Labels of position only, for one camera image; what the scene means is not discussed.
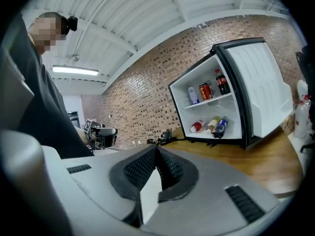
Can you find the ceiling tube light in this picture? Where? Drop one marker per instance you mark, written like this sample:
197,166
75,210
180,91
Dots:
75,70

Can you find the white mini fridge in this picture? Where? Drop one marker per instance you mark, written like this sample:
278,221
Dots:
258,87

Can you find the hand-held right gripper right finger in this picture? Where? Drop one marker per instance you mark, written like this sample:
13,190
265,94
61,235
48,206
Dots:
209,193

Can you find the dark soda bottle blue label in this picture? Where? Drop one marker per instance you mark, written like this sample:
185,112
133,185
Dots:
219,128

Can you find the black head-mounted camera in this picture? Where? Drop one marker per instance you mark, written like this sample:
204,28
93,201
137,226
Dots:
72,23

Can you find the yellow drink bottle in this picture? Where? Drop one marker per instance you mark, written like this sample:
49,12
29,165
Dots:
212,124

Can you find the dark background cabinet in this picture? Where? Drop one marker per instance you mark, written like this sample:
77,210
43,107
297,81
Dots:
73,119

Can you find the red soda can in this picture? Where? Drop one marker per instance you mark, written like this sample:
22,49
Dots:
205,92

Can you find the white bottle blue label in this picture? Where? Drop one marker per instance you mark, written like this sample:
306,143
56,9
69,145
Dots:
193,96

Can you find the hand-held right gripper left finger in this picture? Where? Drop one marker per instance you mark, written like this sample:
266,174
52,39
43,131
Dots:
98,181

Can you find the person in black shirt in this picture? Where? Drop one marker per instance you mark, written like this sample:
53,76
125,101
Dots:
44,112

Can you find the clear water jug red cap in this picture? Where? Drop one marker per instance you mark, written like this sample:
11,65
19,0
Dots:
302,117

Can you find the person's head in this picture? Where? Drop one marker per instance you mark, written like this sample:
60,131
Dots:
46,33

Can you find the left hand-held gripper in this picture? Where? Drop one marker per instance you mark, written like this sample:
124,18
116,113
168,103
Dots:
90,134

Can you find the red bottle white label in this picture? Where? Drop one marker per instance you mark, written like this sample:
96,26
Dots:
197,126

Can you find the white water jug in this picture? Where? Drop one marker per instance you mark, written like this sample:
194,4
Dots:
302,88

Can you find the dark soda bottle red label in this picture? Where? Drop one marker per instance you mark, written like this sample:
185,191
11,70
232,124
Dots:
222,83

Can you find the person's left forearm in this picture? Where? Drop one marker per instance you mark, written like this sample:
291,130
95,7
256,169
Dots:
80,133

